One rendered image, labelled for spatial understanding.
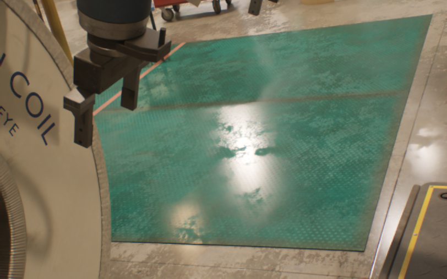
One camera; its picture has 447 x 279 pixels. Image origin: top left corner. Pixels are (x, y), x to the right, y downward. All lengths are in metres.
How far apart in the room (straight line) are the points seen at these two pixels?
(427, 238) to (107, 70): 0.98
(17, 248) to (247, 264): 1.06
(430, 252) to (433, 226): 0.11
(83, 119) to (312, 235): 1.48
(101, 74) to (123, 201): 1.98
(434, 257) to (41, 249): 0.89
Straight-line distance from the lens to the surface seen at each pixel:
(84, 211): 1.58
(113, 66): 0.98
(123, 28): 0.93
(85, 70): 0.97
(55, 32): 5.09
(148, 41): 0.95
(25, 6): 1.45
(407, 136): 2.98
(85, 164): 1.57
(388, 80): 3.65
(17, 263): 1.42
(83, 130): 1.01
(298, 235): 2.36
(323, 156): 2.88
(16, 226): 1.40
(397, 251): 1.63
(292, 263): 2.24
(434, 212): 1.76
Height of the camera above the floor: 1.29
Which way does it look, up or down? 22 degrees down
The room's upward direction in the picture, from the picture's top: 13 degrees counter-clockwise
